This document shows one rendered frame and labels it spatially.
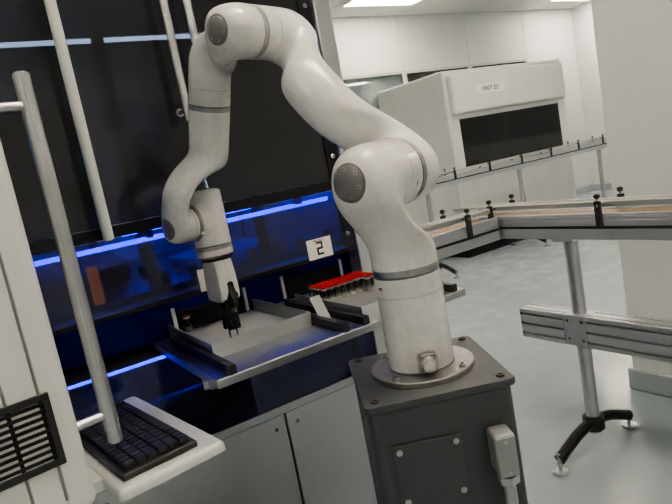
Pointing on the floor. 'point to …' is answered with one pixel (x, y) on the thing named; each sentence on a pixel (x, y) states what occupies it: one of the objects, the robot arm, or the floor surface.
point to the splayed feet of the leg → (588, 432)
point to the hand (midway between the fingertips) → (230, 320)
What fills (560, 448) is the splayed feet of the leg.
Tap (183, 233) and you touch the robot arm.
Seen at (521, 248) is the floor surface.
